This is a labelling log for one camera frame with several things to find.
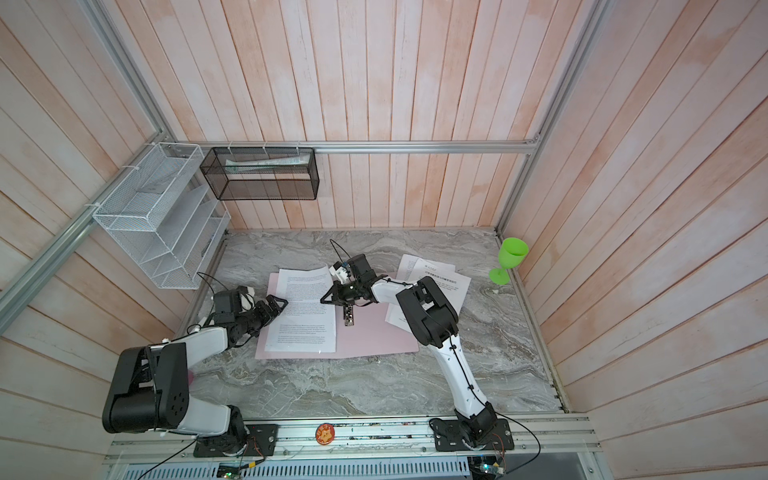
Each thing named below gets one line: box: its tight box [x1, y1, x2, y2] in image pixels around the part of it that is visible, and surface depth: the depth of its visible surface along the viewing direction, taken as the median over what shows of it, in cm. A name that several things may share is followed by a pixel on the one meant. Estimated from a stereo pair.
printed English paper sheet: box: [265, 266, 336, 353], surface depth 95 cm
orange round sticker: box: [315, 423, 335, 445], surface depth 76 cm
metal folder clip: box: [343, 304, 355, 327], surface depth 97 cm
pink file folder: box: [255, 272, 420, 359], surface depth 92 cm
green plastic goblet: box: [489, 237, 529, 285], surface depth 98 cm
